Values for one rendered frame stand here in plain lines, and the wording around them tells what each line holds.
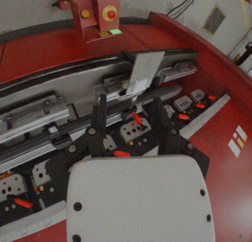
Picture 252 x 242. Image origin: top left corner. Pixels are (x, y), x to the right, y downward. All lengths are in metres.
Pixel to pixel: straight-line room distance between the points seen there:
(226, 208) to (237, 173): 0.22
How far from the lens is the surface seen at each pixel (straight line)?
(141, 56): 0.56
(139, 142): 0.54
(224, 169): 0.82
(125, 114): 0.87
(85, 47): 0.83
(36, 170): 0.55
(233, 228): 0.87
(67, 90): 0.67
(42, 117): 0.64
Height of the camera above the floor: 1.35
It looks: 21 degrees down
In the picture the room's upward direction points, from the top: 146 degrees clockwise
